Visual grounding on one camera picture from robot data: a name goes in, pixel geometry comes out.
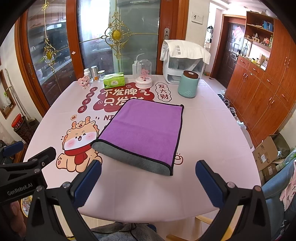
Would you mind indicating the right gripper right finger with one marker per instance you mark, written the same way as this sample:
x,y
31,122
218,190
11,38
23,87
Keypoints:
x,y
253,223

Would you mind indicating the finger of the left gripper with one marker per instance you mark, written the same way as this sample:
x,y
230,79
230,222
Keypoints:
x,y
44,157
8,151

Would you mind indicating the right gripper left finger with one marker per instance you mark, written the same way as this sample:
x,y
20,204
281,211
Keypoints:
x,y
43,222

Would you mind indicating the purple grey microfibre towel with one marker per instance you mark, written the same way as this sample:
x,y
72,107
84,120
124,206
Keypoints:
x,y
144,134

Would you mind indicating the left human hand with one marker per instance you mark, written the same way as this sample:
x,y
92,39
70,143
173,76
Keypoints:
x,y
12,224

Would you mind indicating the red lidded woven basket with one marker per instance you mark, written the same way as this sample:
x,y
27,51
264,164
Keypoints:
x,y
22,128

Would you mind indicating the cardboard box on floor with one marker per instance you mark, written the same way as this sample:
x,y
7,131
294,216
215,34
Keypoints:
x,y
265,155

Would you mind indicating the pink block pig figurine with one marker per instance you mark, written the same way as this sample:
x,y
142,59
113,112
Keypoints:
x,y
84,82

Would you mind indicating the white pill bottle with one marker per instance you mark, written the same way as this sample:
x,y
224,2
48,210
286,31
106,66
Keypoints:
x,y
88,74

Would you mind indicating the small clear glass jar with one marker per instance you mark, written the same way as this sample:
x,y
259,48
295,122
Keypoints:
x,y
101,74

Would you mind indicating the metal tin with orange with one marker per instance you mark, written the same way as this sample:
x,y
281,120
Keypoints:
x,y
94,73

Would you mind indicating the green tissue pack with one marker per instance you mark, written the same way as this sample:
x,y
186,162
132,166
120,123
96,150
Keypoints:
x,y
114,80

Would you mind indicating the glass sliding door gold ornament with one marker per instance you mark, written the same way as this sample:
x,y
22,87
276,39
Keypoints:
x,y
56,40

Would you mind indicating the glass dome pink ornament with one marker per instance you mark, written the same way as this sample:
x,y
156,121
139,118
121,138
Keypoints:
x,y
143,78

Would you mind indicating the white squeeze wash bottle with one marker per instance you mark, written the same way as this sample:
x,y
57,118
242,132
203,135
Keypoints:
x,y
134,66

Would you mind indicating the white countertop appliance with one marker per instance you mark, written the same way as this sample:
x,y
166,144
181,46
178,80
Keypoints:
x,y
174,67

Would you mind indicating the teal ceramic jar brown lid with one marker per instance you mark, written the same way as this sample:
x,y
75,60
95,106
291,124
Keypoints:
x,y
188,84

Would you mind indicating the white cloth on appliance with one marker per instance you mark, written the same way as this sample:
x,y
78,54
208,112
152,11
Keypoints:
x,y
184,49

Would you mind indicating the dark wooden entrance door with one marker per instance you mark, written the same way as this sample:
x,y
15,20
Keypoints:
x,y
230,40

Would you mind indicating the wooden cabinet wall unit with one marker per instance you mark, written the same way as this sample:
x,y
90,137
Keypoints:
x,y
262,86

